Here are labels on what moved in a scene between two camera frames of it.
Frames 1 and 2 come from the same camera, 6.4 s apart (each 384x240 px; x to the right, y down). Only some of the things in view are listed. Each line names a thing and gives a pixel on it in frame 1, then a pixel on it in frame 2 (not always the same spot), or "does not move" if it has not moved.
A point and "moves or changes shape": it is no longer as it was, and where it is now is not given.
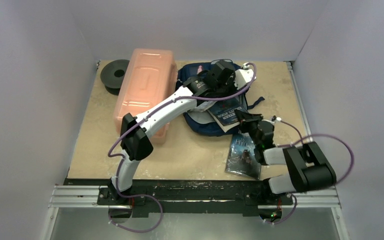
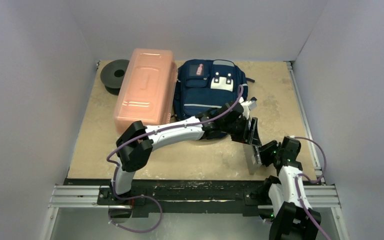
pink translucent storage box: (147, 76) does not move
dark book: (241, 160) moves or changes shape
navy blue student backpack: (220, 99) does not move
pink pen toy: (199, 69) does not move
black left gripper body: (229, 87) -> (238, 129)
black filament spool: (113, 75) does not move
